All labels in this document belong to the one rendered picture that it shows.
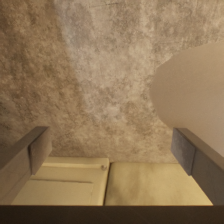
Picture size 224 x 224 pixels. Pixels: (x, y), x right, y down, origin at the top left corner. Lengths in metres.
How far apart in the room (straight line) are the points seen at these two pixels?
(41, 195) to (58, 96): 0.58
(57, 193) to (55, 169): 0.17
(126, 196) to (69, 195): 0.31
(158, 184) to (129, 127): 0.36
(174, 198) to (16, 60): 0.97
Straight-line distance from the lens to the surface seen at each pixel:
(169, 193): 0.97
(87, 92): 0.73
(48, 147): 0.17
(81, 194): 1.00
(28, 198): 1.12
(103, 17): 0.61
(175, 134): 0.16
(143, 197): 0.95
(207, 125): 0.87
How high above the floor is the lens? 0.59
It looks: 50 degrees down
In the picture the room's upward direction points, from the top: 169 degrees counter-clockwise
